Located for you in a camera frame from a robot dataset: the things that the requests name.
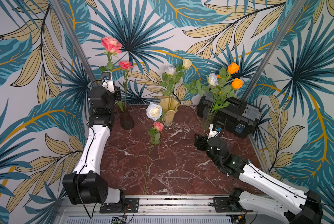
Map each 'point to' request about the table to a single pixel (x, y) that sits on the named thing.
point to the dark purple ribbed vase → (127, 120)
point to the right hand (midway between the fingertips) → (199, 135)
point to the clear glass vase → (208, 116)
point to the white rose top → (196, 86)
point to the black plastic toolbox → (234, 115)
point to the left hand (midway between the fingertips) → (112, 82)
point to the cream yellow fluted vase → (170, 106)
